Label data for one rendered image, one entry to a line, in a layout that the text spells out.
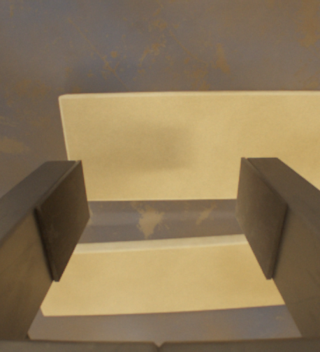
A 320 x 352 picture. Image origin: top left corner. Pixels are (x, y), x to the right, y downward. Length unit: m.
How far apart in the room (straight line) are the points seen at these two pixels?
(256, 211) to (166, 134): 0.15
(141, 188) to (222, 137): 0.11
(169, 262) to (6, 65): 0.31
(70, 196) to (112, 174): 0.14
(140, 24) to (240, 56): 0.11
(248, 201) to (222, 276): 0.23
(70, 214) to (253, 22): 0.26
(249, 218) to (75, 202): 0.12
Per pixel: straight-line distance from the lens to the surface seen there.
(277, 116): 0.31
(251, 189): 0.17
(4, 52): 0.34
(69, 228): 0.17
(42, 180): 0.17
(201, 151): 0.29
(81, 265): 0.39
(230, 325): 0.51
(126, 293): 0.42
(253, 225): 0.17
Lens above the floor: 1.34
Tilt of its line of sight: 67 degrees down
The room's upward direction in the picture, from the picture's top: 179 degrees counter-clockwise
